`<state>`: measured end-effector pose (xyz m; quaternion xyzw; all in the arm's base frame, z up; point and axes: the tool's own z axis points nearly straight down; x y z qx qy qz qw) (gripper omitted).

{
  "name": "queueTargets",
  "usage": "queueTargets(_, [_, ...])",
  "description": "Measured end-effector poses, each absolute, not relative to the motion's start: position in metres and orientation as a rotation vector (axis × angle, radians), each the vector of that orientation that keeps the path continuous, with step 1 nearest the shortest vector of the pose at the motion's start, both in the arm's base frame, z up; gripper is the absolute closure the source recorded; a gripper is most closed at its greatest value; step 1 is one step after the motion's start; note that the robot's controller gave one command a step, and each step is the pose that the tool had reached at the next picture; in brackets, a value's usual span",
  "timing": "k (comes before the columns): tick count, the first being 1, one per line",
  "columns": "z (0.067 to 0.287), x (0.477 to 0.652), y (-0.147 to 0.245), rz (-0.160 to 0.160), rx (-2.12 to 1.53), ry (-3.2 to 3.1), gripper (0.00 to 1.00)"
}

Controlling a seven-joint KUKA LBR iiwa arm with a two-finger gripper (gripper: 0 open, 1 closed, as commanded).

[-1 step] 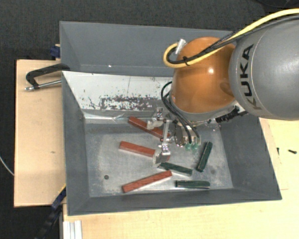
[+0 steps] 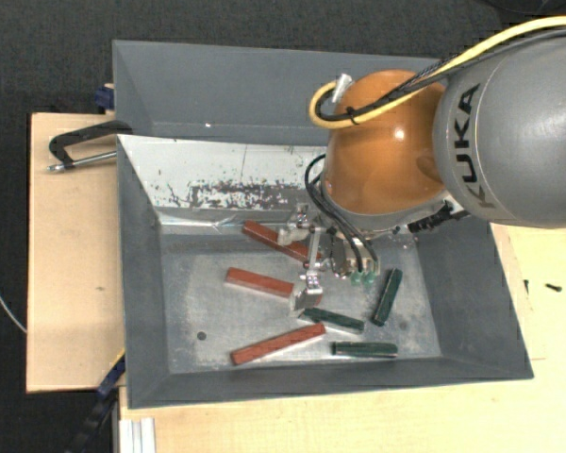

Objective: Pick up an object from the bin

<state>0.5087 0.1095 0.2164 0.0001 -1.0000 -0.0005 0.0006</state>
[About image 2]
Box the grey metal bin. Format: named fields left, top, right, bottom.
left=111, top=39, right=535, bottom=410

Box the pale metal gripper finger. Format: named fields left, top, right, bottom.
left=288, top=272, right=325, bottom=318
left=276, top=203, right=313, bottom=247

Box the pale wood flat board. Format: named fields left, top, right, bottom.
left=25, top=112, right=126, bottom=394

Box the dark green flat block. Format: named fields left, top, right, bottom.
left=303, top=307, right=366, bottom=335
left=330, top=341, right=400, bottom=360
left=371, top=266, right=404, bottom=327

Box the red-brown flat block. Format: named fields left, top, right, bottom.
left=241, top=219, right=323, bottom=264
left=225, top=266, right=296, bottom=300
left=229, top=322, right=327, bottom=367

